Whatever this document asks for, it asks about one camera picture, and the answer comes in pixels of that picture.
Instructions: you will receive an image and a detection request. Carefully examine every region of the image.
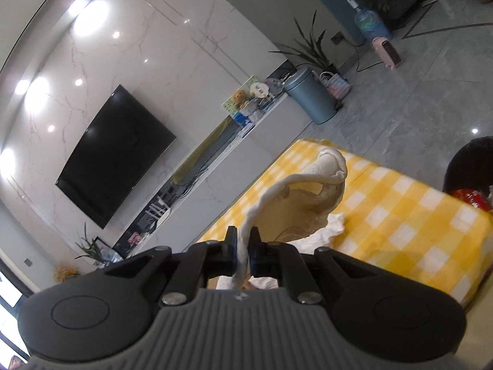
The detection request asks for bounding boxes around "white tissue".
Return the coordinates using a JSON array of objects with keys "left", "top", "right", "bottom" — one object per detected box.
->
[{"left": 214, "top": 214, "right": 345, "bottom": 290}]

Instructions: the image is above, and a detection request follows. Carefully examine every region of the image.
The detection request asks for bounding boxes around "cream towel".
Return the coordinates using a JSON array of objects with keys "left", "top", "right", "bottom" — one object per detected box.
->
[{"left": 234, "top": 147, "right": 348, "bottom": 274}]

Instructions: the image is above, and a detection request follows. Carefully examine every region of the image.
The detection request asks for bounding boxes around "white wifi router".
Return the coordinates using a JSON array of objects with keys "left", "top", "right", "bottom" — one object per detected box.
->
[{"left": 145, "top": 198, "right": 171, "bottom": 223}]

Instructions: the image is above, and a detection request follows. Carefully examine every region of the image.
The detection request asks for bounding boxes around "green plant in glass vase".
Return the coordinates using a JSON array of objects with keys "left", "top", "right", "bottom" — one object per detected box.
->
[{"left": 75, "top": 224, "right": 111, "bottom": 266}]

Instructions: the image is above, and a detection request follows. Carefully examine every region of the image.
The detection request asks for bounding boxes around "yellow checkered tablecloth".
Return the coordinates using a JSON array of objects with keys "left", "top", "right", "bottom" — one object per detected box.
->
[{"left": 202, "top": 139, "right": 492, "bottom": 305}]

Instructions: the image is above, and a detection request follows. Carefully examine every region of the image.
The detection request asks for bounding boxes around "white marble tv console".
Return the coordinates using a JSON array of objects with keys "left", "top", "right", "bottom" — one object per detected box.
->
[{"left": 103, "top": 94, "right": 312, "bottom": 257}]

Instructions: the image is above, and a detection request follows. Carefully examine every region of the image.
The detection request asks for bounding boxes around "dried yellow flowers vase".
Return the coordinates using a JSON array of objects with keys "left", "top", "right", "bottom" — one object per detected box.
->
[{"left": 53, "top": 262, "right": 81, "bottom": 284}]

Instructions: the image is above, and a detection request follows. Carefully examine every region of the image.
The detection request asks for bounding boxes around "green illustrated card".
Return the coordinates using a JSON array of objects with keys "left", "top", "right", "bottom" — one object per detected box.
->
[{"left": 222, "top": 75, "right": 259, "bottom": 116}]

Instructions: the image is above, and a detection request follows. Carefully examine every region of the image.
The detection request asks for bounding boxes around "teddy bear bouquet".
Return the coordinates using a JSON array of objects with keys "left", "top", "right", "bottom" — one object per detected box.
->
[{"left": 232, "top": 89, "right": 257, "bottom": 117}]

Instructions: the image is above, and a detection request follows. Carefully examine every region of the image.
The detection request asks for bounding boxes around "round paper fan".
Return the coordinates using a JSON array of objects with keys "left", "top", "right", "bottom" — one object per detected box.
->
[{"left": 250, "top": 82, "right": 269, "bottom": 99}]

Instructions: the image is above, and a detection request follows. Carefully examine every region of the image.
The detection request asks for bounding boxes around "grey blue trash can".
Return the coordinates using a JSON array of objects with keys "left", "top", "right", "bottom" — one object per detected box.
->
[{"left": 283, "top": 68, "right": 337, "bottom": 125}]

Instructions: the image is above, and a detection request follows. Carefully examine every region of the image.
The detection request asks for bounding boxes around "pastel woven basket bag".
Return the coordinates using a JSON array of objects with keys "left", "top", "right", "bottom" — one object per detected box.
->
[{"left": 319, "top": 71, "right": 351, "bottom": 100}]

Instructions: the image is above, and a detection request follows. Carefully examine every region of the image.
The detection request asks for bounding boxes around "tall green floor plant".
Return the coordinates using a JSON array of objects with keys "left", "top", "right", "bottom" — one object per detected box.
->
[{"left": 270, "top": 9, "right": 338, "bottom": 73}]

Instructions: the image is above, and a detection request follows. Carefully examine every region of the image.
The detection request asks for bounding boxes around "pink space heater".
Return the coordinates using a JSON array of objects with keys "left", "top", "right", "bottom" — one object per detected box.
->
[{"left": 372, "top": 37, "right": 403, "bottom": 69}]

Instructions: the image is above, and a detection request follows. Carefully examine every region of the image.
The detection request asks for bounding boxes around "blue water jug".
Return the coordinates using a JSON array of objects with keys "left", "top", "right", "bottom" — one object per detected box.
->
[{"left": 347, "top": 0, "right": 393, "bottom": 43}]

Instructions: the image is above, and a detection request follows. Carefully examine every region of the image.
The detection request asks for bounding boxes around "black wall television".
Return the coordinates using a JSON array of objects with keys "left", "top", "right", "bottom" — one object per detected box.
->
[{"left": 56, "top": 85, "right": 176, "bottom": 228}]

